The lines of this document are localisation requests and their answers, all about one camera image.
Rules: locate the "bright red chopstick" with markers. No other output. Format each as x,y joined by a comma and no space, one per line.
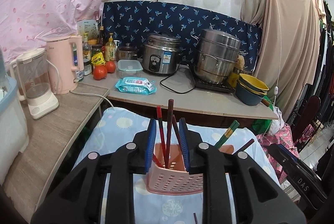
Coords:
156,161
161,130

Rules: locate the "clear food container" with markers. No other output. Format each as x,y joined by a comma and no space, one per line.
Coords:
129,68

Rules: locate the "blue wet wipes pack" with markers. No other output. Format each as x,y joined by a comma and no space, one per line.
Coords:
136,85

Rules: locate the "navy floral backsplash cloth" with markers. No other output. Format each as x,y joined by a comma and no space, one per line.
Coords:
132,21

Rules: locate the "beige hanging curtain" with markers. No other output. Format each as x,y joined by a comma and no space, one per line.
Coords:
289,47

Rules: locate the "black induction cooktop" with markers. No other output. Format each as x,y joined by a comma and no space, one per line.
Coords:
219,88

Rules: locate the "silver rice cooker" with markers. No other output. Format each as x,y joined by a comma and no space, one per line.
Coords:
161,54

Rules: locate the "green chopstick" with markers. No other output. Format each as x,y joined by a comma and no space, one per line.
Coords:
226,135
229,135

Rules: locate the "small steel pot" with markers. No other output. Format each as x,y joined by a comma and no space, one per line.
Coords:
127,52

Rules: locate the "stacked yellow blue bowls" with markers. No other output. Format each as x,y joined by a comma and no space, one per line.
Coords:
250,90

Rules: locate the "pink floral fabric pile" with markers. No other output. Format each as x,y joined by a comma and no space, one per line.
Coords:
283,137

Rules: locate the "dark red twisted chopstick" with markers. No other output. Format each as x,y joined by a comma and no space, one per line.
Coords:
175,127
169,130

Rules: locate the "pink electric kettle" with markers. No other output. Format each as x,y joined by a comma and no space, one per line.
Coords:
66,56

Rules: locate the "yellow oil bottle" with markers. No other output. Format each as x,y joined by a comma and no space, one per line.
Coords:
110,49

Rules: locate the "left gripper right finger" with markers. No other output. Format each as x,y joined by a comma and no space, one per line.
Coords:
235,188

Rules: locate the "yellow snack packet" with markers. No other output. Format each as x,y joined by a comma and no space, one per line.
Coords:
98,59

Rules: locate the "white blender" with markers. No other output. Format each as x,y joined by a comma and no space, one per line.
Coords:
31,67

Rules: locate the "stainless steel steamer pot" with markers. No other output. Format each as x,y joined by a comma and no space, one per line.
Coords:
217,53

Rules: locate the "red tomato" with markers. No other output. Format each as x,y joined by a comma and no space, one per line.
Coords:
110,66
100,72

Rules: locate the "pink perforated utensil holder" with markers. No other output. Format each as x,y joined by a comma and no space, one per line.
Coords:
175,180

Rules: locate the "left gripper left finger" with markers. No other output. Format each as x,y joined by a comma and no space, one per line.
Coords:
78,198

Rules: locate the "white blue storage bin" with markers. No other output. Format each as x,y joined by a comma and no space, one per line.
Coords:
13,124

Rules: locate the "light blue patterned tablecloth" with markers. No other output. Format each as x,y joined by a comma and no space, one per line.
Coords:
118,126

